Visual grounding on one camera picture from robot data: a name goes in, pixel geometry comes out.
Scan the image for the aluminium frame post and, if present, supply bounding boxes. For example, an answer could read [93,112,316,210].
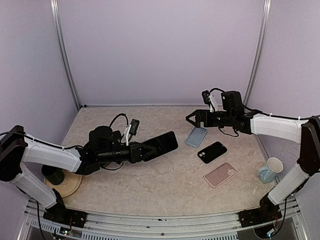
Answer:
[243,0,272,106]
[50,0,82,111]

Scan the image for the left aluminium frame post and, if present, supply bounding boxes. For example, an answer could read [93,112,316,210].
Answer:
[50,0,82,111]

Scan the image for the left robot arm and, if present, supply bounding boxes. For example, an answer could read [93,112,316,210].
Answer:
[0,125,178,223]

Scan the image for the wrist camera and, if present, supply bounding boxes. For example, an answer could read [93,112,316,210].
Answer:
[121,119,140,146]
[201,90,218,113]

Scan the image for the black phone teal edge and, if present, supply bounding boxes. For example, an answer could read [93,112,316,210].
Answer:
[143,131,179,162]

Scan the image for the light blue phone case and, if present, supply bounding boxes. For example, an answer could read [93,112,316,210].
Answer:
[184,127,208,148]

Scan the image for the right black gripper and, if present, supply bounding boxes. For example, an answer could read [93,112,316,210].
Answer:
[186,108,235,127]

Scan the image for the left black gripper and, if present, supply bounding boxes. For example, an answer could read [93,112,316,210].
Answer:
[97,141,157,164]

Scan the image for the pink phone case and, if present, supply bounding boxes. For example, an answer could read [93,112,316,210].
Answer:
[204,162,237,188]

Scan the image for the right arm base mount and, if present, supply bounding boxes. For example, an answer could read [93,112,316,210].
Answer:
[238,208,282,228]

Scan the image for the light blue mug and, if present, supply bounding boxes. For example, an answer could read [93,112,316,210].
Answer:
[258,157,284,184]

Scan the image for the right aluminium frame post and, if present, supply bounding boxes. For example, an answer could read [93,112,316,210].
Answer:
[243,0,272,106]

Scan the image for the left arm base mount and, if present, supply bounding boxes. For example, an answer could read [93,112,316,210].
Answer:
[43,207,88,228]

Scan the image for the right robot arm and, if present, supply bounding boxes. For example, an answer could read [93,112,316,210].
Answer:
[185,90,320,222]

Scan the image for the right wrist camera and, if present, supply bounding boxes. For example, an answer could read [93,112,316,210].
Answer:
[201,90,218,113]

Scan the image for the black phone case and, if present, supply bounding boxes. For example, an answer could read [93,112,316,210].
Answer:
[197,141,227,164]

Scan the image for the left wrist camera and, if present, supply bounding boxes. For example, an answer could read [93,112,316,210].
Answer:
[121,119,140,146]

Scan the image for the beige round plate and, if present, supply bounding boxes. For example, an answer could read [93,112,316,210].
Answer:
[43,172,82,198]

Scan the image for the dark green mug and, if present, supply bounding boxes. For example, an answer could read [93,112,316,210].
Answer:
[41,165,65,186]

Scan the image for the front aluminium rail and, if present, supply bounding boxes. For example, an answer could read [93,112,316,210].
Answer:
[14,197,311,240]

